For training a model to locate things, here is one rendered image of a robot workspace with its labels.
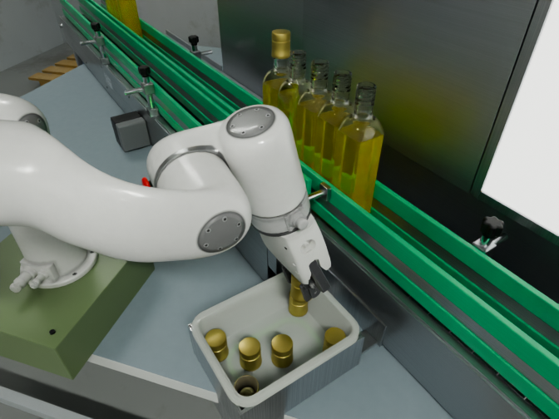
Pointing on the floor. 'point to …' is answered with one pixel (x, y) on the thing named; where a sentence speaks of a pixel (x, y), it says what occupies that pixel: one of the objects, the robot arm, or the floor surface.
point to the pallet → (55, 71)
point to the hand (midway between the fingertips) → (302, 278)
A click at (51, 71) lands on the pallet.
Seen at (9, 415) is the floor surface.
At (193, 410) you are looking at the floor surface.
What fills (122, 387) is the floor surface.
